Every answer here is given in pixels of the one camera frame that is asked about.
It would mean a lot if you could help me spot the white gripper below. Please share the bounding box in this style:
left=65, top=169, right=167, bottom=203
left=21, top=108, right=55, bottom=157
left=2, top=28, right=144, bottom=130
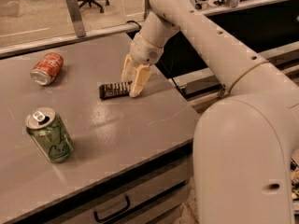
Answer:
left=121, top=33, right=164, bottom=98

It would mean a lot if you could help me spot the black rxbar chocolate wrapper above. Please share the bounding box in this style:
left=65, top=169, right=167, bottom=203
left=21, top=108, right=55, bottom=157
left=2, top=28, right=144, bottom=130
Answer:
left=99, top=81, right=131, bottom=100

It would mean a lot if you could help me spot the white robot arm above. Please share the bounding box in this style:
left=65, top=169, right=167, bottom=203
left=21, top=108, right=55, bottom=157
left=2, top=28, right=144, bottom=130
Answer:
left=121, top=0, right=299, bottom=224

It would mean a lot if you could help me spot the red coke can lying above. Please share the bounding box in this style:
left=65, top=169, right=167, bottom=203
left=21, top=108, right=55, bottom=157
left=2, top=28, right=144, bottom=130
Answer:
left=30, top=52, right=64, bottom=86

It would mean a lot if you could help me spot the green la croix can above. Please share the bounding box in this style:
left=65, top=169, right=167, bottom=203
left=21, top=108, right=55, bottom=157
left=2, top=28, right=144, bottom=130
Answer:
left=25, top=107, right=73, bottom=162

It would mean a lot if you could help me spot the grey cabinet drawer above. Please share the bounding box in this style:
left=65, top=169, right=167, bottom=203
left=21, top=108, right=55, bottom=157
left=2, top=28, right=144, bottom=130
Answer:
left=46, top=156, right=192, bottom=224

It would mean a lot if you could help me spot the black cable over ledge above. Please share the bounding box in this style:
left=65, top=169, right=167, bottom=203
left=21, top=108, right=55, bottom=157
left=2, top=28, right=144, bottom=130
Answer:
left=125, top=20, right=183, bottom=93

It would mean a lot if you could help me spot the grey metal bracket middle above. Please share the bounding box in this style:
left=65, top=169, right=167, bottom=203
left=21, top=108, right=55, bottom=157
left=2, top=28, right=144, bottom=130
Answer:
left=144, top=0, right=150, bottom=19

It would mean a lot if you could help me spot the grey metal bracket left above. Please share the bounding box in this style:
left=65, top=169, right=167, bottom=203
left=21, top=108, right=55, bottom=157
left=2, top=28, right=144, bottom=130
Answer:
left=65, top=0, right=86, bottom=37

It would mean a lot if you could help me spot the black drawer handle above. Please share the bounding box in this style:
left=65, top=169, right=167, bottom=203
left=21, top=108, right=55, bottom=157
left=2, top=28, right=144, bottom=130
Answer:
left=93, top=195, right=131, bottom=223

